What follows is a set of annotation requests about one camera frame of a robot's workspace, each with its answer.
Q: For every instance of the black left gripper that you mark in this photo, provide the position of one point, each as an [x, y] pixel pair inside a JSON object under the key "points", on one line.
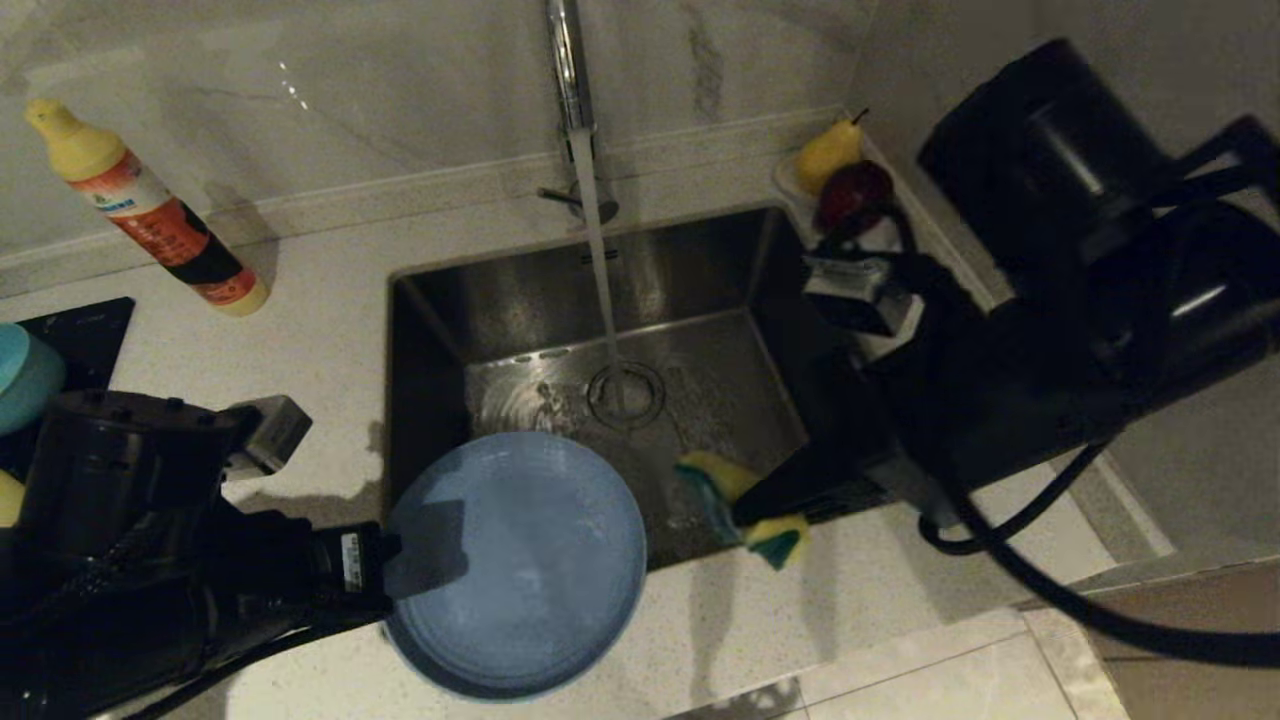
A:
{"points": [[280, 575]]}

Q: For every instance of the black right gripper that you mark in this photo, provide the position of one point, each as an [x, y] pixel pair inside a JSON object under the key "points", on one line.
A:
{"points": [[980, 400]]}

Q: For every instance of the yellow green sponge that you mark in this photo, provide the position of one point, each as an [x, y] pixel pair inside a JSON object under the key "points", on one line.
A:
{"points": [[715, 475]]}

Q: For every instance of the blue round plate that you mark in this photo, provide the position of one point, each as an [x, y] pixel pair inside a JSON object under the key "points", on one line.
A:
{"points": [[550, 580]]}

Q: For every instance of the yellow plastic bowl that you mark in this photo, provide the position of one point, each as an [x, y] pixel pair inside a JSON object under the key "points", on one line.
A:
{"points": [[8, 500]]}

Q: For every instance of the teal bowl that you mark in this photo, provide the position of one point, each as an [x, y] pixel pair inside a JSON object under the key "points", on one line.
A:
{"points": [[25, 380]]}

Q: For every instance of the orange dish soap bottle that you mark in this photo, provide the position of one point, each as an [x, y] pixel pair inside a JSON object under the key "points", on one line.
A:
{"points": [[170, 230]]}

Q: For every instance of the chrome faucet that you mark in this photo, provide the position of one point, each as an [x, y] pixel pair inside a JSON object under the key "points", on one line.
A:
{"points": [[570, 70]]}

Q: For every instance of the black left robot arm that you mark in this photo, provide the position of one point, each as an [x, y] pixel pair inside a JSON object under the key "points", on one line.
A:
{"points": [[120, 520]]}

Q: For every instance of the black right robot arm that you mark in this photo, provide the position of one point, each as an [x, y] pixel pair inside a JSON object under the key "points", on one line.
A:
{"points": [[1120, 220]]}

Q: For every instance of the metal sink drain strainer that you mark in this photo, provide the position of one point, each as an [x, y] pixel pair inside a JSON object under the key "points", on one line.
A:
{"points": [[640, 395]]}

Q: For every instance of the stainless steel sink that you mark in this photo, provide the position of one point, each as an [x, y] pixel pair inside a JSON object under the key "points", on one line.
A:
{"points": [[500, 300]]}

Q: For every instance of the dark red apple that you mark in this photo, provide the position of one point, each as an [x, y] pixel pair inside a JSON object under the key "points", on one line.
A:
{"points": [[850, 190]]}

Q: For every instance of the clear tap water stream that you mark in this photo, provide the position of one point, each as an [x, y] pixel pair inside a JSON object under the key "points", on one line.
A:
{"points": [[600, 270]]}

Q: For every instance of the small white fruit dish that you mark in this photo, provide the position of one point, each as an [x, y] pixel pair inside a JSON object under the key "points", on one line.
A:
{"points": [[783, 180]]}

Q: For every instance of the yellow pear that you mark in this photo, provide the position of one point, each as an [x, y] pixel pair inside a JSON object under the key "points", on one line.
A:
{"points": [[826, 154]]}

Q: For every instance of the black induction cooktop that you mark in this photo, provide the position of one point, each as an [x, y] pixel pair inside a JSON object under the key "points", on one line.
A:
{"points": [[100, 340]]}

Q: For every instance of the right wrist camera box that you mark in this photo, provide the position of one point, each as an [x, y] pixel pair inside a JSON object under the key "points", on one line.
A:
{"points": [[855, 295]]}

